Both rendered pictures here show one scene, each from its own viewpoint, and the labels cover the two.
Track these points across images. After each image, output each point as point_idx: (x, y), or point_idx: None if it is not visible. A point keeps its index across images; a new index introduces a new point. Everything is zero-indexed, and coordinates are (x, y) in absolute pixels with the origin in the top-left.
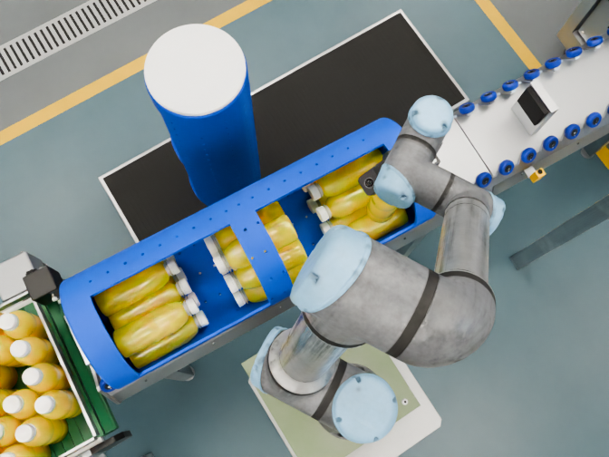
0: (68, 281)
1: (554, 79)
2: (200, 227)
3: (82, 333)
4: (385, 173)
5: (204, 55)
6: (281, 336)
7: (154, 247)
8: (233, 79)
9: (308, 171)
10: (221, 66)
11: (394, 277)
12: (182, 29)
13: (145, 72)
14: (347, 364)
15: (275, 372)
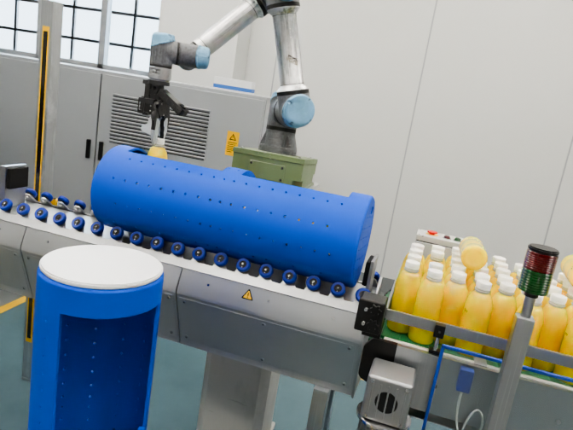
0: (354, 220)
1: None
2: (256, 183)
3: (367, 194)
4: (202, 49)
5: (83, 261)
6: (292, 88)
7: (290, 193)
8: (96, 247)
9: (173, 165)
10: (88, 253)
11: None
12: (59, 274)
13: (136, 281)
14: (276, 101)
15: (306, 86)
